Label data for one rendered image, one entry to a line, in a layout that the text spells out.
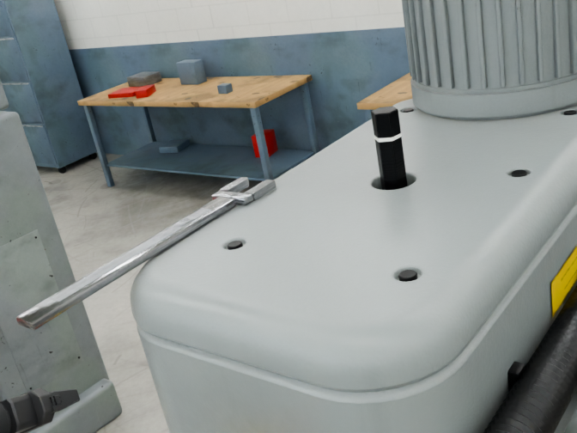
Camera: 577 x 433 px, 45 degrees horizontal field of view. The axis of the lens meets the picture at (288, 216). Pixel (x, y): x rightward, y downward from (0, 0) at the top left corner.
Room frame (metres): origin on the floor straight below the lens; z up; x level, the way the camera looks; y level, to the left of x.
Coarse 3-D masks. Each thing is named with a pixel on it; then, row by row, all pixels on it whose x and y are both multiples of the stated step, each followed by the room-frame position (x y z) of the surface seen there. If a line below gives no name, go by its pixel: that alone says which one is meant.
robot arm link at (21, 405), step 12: (24, 396) 0.91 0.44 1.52; (36, 396) 0.91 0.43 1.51; (48, 396) 0.92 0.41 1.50; (0, 408) 0.86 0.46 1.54; (12, 408) 0.88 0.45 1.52; (24, 408) 0.89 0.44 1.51; (36, 408) 0.90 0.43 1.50; (48, 408) 0.90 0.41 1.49; (0, 420) 0.84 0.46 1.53; (12, 420) 0.87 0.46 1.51; (24, 420) 0.87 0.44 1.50; (36, 420) 0.89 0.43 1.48; (48, 420) 0.90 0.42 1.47; (0, 432) 0.83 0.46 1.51; (12, 432) 0.86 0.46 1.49; (24, 432) 0.89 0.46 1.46
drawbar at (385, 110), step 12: (384, 108) 0.54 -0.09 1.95; (396, 108) 0.54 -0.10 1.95; (384, 120) 0.53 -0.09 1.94; (396, 120) 0.53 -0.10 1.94; (384, 132) 0.53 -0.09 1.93; (396, 132) 0.53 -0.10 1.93; (384, 144) 0.53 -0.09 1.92; (396, 144) 0.53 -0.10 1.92; (384, 156) 0.53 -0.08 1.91; (396, 156) 0.53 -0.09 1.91; (384, 168) 0.53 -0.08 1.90; (396, 168) 0.53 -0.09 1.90; (384, 180) 0.53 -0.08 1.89; (396, 180) 0.53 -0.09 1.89
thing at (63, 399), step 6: (60, 390) 0.95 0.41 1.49; (66, 390) 0.95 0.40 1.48; (72, 390) 0.96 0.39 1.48; (54, 396) 0.92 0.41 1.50; (60, 396) 0.93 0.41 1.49; (66, 396) 0.94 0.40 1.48; (72, 396) 0.95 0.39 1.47; (78, 396) 0.96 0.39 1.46; (60, 402) 0.92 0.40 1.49; (66, 402) 0.94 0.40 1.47; (72, 402) 0.94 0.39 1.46; (60, 408) 0.92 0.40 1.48
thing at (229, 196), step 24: (216, 192) 0.57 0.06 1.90; (264, 192) 0.57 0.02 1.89; (192, 216) 0.53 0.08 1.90; (216, 216) 0.53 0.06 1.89; (168, 240) 0.49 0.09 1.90; (120, 264) 0.46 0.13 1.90; (72, 288) 0.44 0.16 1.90; (96, 288) 0.44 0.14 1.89; (24, 312) 0.42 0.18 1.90; (48, 312) 0.41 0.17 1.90
